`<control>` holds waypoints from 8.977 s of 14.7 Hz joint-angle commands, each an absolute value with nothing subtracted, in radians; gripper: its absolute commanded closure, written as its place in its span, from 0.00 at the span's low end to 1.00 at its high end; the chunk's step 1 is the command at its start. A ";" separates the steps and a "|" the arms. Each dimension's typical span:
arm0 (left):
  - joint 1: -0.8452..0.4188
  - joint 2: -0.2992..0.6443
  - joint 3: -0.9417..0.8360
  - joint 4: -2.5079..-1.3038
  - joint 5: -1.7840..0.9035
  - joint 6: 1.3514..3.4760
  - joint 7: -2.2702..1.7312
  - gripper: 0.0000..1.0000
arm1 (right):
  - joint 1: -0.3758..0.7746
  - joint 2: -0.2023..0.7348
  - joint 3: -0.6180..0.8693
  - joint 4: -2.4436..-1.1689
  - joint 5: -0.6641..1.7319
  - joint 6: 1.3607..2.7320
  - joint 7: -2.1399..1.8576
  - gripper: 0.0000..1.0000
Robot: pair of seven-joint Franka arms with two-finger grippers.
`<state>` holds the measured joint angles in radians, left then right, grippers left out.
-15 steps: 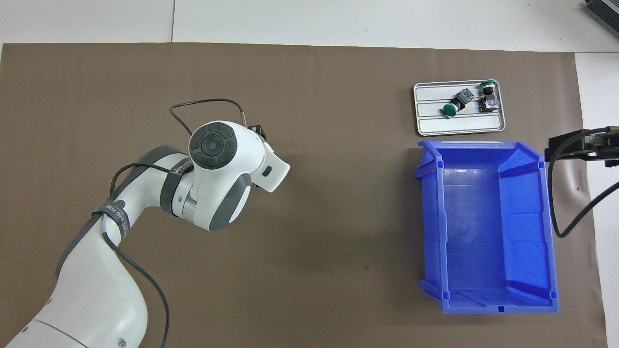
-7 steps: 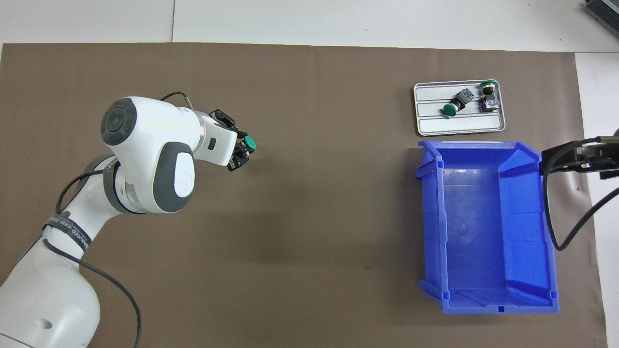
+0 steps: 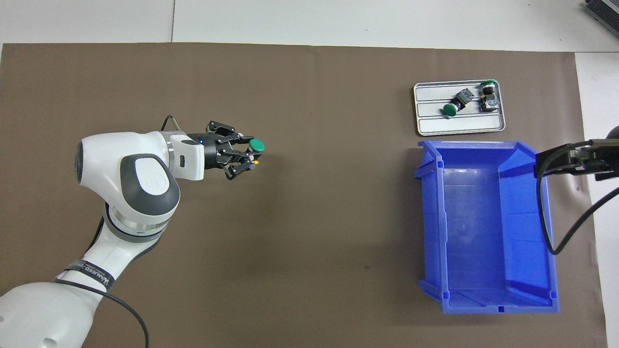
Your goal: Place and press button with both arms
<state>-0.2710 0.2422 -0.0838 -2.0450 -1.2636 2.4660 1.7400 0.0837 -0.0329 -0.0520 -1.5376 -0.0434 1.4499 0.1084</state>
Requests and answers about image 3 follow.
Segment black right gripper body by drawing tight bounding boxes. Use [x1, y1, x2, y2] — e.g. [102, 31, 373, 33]
[600, 126, 619, 182]

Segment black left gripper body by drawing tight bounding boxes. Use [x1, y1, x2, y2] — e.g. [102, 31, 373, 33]
[202, 134, 233, 170]

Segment green push button switch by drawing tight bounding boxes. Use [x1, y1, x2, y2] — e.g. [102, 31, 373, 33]
[246, 139, 266, 169]
[442, 88, 475, 118]
[479, 80, 500, 113]

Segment blue plastic storage bin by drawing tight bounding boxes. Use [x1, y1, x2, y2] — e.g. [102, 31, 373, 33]
[414, 140, 560, 315]

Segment brown paper table mat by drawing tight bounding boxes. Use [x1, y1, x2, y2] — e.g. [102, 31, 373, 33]
[0, 43, 609, 348]

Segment grey metal tray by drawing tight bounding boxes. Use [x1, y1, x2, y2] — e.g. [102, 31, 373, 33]
[413, 80, 506, 136]

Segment grey ribbed device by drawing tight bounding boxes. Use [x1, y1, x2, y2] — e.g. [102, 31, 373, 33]
[583, 0, 619, 25]

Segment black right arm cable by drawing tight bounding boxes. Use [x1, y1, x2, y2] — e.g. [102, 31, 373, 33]
[536, 139, 619, 256]

